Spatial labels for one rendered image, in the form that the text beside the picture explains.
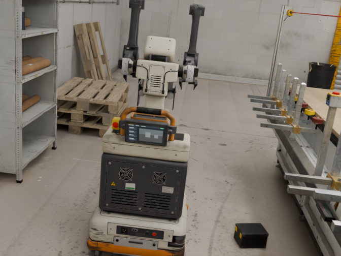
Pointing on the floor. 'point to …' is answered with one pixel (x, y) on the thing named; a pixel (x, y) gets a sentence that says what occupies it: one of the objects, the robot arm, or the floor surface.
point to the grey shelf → (27, 82)
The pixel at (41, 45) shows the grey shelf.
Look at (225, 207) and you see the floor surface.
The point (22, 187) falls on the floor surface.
